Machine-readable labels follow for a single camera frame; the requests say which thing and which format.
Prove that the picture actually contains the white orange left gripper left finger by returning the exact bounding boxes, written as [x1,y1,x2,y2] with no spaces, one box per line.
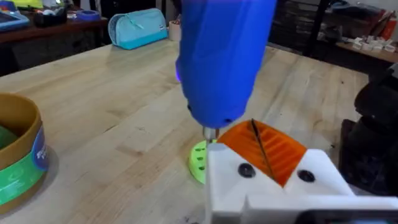
[206,119,284,218]

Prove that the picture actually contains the white orange left gripper right finger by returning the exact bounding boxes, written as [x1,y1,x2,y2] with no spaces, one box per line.
[251,119,356,197]

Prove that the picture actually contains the blue electric screwdriver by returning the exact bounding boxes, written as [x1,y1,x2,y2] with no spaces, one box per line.
[175,0,278,142]

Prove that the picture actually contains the green disc with holes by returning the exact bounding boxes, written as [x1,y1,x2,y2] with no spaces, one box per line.
[187,139,218,185]

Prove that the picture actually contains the wooden shelf with white parts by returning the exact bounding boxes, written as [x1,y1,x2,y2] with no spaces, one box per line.
[335,34,398,64]

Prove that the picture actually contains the light blue zip pouch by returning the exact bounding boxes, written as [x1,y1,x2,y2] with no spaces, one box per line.
[108,7,169,51]

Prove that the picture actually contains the blue round bowl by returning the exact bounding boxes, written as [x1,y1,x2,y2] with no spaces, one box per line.
[75,9,102,22]

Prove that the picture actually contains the tan toy tub green label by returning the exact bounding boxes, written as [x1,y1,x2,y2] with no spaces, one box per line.
[0,92,50,215]

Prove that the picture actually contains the dark wooden side table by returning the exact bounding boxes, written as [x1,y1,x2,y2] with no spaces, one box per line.
[0,17,109,77]

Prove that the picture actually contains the black box with small items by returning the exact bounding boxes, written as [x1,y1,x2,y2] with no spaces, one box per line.
[33,8,68,29]

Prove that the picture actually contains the blue flat tray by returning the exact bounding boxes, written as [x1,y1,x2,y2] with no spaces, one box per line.
[0,9,31,32]

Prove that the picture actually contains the black upright post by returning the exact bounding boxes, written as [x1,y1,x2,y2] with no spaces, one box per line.
[303,0,331,57]

